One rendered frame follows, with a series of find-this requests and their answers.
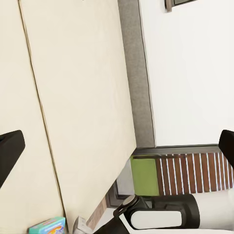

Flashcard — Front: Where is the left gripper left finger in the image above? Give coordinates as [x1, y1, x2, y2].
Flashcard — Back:
[0, 130, 25, 188]

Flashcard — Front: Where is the board game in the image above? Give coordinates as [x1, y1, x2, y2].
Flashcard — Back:
[29, 216, 65, 234]

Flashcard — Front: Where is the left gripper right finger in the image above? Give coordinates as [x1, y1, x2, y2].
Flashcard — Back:
[218, 130, 234, 169]

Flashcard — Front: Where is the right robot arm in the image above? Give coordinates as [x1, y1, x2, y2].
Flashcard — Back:
[72, 188, 234, 234]

